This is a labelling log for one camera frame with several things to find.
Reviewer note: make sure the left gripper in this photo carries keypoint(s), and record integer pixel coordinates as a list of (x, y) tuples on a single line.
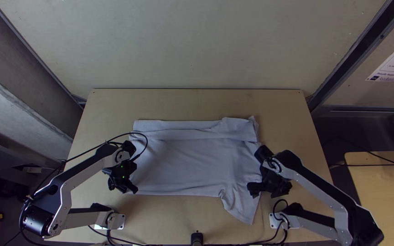
[(123, 184)]

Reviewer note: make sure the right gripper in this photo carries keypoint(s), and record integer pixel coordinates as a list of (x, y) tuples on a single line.
[(272, 184)]

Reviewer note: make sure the light grey t-shirt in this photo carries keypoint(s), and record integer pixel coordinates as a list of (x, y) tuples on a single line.
[(190, 160)]

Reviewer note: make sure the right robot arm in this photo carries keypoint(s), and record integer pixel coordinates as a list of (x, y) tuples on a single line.
[(320, 191)]

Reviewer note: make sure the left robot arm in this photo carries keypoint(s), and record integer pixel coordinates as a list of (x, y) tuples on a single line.
[(80, 171)]

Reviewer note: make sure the pale wooden desk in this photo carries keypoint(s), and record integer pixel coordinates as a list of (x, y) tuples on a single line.
[(381, 198)]

